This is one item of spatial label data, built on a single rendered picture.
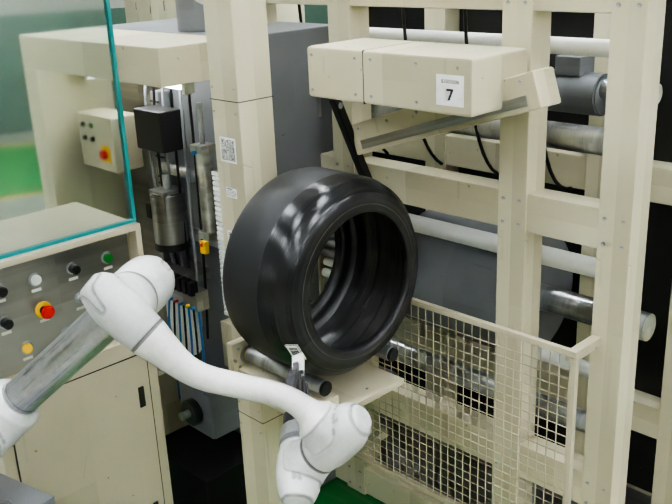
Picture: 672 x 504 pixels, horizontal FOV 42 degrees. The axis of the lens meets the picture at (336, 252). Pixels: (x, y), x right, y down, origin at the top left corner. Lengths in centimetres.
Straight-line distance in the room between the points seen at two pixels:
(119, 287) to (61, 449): 97
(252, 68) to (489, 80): 68
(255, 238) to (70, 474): 105
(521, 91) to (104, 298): 116
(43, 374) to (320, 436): 77
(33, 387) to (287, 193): 82
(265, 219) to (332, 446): 68
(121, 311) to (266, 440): 105
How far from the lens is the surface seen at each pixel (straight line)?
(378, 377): 273
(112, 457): 301
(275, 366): 259
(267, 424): 290
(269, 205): 237
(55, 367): 233
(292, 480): 205
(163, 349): 203
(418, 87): 238
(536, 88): 233
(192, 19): 312
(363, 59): 250
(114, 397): 293
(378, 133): 269
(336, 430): 196
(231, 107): 256
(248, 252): 234
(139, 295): 206
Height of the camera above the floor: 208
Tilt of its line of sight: 20 degrees down
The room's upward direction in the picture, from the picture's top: 2 degrees counter-clockwise
